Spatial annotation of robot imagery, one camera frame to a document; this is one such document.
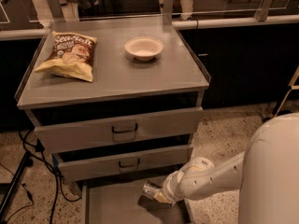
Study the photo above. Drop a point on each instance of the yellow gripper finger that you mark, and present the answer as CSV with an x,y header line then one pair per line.
x,y
159,197

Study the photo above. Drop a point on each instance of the silver redbull can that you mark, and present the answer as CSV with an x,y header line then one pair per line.
x,y
152,190

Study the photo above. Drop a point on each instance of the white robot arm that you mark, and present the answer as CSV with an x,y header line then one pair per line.
x,y
266,175

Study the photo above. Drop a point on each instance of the grey bottom drawer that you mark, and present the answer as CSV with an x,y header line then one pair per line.
x,y
119,199

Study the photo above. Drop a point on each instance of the grey drawer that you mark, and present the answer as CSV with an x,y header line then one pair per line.
x,y
119,199
112,131
125,163

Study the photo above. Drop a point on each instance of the grey middle drawer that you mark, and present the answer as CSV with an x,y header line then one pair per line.
x,y
125,163

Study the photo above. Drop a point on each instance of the grey drawer cabinet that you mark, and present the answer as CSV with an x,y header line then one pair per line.
x,y
122,86

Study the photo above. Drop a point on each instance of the grey top drawer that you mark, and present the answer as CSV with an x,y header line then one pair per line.
x,y
112,131

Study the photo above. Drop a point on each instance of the black tripod leg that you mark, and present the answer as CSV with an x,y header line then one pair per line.
x,y
8,189

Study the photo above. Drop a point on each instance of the white paper bowl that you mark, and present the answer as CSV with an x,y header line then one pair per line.
x,y
144,48

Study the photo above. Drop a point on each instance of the sea salt chips bag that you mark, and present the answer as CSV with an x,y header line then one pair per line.
x,y
72,56

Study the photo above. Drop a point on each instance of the wheeled cart frame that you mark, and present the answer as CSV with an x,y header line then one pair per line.
x,y
293,85

